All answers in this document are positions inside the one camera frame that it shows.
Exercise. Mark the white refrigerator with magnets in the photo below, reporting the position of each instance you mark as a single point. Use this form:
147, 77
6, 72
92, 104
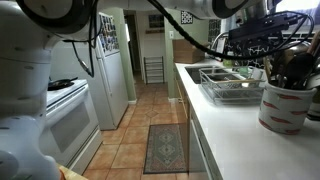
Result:
102, 69

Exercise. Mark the metal dish drying rack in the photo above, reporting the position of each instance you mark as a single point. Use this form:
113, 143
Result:
243, 90

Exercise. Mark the small patterned floor rug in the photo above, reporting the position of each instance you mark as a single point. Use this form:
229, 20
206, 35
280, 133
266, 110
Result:
164, 152

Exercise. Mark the black frying pan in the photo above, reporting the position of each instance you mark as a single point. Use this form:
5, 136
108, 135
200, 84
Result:
60, 84

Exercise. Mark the wooden base cabinets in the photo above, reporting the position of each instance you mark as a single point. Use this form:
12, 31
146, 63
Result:
182, 106

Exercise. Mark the black wire shoe rack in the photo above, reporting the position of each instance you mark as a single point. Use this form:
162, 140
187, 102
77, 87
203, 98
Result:
154, 70

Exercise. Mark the white light switch plate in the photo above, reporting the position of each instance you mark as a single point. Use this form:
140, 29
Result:
171, 34

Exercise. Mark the white Bosch dishwasher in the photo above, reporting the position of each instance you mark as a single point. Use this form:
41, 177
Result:
198, 166

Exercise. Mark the white utensil crock red fish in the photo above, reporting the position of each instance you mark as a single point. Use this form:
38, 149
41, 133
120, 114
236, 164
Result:
284, 110

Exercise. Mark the black white wall tile art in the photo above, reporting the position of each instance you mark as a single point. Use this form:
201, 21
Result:
186, 18

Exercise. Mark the light wooden robot table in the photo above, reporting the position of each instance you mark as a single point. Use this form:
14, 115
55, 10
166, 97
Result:
67, 174

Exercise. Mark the brown cardboard box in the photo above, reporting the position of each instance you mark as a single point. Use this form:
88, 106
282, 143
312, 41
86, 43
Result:
184, 52

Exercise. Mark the steel kitchen sink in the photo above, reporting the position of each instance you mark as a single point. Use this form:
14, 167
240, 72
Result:
215, 73

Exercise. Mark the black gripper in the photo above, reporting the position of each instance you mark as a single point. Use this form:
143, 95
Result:
261, 34

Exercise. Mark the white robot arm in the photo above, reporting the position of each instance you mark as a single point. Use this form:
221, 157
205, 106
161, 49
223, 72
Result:
29, 29

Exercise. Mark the white oven stove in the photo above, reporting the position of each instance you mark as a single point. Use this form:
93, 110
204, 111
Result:
71, 135

